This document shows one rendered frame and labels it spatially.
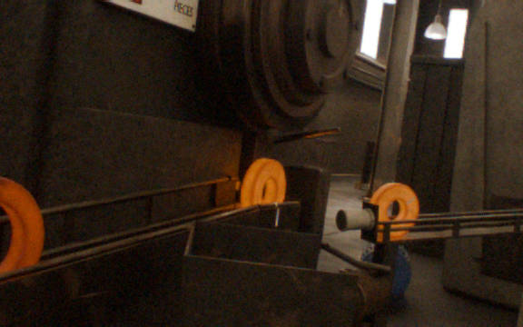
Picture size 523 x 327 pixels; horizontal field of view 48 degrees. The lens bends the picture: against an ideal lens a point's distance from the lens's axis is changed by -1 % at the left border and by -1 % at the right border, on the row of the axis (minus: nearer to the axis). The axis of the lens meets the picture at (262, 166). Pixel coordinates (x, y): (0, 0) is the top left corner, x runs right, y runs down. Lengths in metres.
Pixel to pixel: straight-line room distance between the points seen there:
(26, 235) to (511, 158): 3.37
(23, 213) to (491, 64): 3.51
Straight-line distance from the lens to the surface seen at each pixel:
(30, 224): 0.88
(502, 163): 3.95
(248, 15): 1.20
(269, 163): 1.36
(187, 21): 1.26
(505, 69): 4.02
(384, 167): 10.26
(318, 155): 1.76
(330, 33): 1.31
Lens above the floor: 0.87
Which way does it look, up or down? 3 degrees down
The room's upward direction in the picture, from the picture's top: 8 degrees clockwise
